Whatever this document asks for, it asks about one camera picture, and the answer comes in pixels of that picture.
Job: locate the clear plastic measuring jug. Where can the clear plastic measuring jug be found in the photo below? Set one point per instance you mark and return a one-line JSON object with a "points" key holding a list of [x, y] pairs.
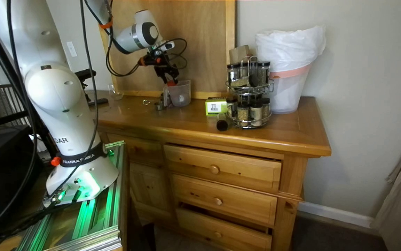
{"points": [[181, 96]]}

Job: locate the plywood board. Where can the plywood board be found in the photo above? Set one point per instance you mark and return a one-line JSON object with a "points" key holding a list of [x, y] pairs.
{"points": [[195, 50]]}

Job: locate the white light switch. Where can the white light switch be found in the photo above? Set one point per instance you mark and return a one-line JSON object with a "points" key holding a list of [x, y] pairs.
{"points": [[71, 48]]}

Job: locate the loose spice jar black lid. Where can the loose spice jar black lid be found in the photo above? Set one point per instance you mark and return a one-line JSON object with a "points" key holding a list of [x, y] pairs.
{"points": [[223, 122]]}

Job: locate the racked spice jar black lid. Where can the racked spice jar black lid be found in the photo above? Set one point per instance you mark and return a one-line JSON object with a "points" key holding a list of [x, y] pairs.
{"points": [[255, 114], [237, 74], [266, 110], [242, 114], [259, 74]]}

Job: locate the brown paper bag red print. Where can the brown paper bag red print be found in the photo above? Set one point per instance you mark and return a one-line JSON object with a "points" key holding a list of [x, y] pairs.
{"points": [[242, 53]]}

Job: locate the medium steel measuring cup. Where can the medium steel measuring cup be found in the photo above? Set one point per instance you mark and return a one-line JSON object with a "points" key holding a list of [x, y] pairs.
{"points": [[148, 101]]}

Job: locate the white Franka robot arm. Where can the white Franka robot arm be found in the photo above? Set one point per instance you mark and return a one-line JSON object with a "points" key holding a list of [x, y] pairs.
{"points": [[61, 101]]}

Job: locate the black box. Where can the black box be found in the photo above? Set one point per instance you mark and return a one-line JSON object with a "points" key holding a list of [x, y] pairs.
{"points": [[0, 171]]}

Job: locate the green cardboard box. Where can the green cardboard box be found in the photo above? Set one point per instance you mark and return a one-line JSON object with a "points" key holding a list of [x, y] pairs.
{"points": [[216, 107]]}

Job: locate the wooden drawer with knob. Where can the wooden drawer with knob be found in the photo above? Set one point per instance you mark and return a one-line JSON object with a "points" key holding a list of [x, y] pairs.
{"points": [[226, 199], [223, 230]]}

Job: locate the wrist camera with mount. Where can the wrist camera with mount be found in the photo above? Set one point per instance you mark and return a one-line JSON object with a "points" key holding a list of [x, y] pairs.
{"points": [[156, 55]]}

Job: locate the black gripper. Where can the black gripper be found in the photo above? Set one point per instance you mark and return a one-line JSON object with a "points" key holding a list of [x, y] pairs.
{"points": [[167, 71]]}

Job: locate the white plastic trash bag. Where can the white plastic trash bag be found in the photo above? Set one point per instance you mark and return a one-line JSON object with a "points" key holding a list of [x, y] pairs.
{"points": [[291, 55]]}

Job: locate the wooden dresser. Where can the wooden dresser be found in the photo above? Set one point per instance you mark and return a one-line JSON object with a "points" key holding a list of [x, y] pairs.
{"points": [[298, 133]]}

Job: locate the small steel measuring cup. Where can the small steel measuring cup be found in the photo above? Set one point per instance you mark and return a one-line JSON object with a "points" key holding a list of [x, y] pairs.
{"points": [[159, 104]]}

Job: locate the shallow wooden drawer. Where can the shallow wooden drawer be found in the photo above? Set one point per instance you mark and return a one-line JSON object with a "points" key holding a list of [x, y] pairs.
{"points": [[223, 167]]}

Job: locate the white slatted rack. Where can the white slatted rack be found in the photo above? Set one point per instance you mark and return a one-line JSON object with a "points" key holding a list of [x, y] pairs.
{"points": [[7, 104]]}

